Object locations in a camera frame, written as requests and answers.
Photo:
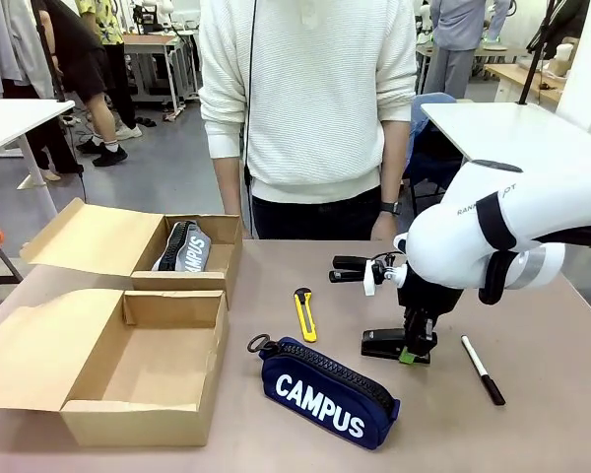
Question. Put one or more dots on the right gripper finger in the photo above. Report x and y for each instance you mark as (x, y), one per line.
(426, 340)
(408, 320)

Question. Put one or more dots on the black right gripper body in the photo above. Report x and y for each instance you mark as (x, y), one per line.
(428, 295)

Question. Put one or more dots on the black stapler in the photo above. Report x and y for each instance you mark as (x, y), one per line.
(349, 268)
(381, 342)

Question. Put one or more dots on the navy Campus pencil case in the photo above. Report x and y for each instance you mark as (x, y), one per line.
(320, 389)

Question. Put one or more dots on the person left forearm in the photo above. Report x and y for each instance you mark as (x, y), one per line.
(393, 162)

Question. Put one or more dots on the person right forearm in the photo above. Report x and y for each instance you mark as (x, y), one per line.
(229, 187)

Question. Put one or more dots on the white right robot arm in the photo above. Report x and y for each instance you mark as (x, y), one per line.
(473, 236)

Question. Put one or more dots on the brown cardboard box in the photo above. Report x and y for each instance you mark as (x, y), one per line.
(103, 236)
(44, 355)

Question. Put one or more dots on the person left hand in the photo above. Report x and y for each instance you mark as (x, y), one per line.
(384, 227)

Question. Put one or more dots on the black and white marker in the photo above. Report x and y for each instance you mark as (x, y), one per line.
(480, 367)

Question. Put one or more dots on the black wristwatch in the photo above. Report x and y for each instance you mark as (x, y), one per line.
(390, 207)

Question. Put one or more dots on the yellow utility knife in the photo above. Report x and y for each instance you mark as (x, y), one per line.
(305, 317)

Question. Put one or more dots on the person dark trousers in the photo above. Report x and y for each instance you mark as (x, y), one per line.
(315, 217)

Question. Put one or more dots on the blue chair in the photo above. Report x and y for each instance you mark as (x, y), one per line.
(428, 148)

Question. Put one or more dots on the white table top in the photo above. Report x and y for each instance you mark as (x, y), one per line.
(502, 128)

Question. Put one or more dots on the person torso white sweater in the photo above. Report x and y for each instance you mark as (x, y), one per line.
(315, 98)

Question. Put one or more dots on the grey Campus pencil case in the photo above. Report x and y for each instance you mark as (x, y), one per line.
(189, 249)

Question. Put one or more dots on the wooden workbench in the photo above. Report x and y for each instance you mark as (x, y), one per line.
(522, 76)

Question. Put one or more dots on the bystander in grey shirt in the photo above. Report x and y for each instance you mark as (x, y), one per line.
(455, 44)

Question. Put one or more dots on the black tripod pole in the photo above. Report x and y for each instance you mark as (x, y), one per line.
(537, 54)

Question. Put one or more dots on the bystander in yellow shirt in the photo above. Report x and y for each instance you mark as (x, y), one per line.
(111, 39)

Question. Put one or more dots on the bystander in black shorts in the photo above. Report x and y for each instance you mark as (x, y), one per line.
(84, 64)

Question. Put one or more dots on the white table with white legs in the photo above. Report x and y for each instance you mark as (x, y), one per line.
(10, 123)

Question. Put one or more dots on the grey hanging clothes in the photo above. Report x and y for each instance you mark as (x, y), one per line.
(10, 44)

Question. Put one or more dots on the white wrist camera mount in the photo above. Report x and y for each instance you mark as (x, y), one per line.
(370, 278)

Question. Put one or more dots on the metal frame table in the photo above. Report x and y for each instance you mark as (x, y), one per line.
(157, 54)

